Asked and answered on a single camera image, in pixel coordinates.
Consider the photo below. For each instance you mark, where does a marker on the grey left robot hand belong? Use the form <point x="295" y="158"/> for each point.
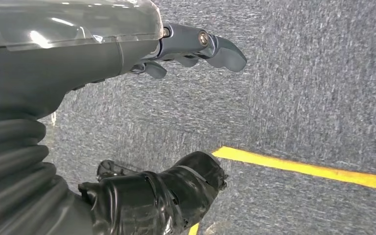
<point x="61" y="65"/>

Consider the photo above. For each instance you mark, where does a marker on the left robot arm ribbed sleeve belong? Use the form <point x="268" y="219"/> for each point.
<point x="9" y="155"/>

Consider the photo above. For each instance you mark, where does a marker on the yellow floor tape square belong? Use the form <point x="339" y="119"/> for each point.
<point x="304" y="168"/>

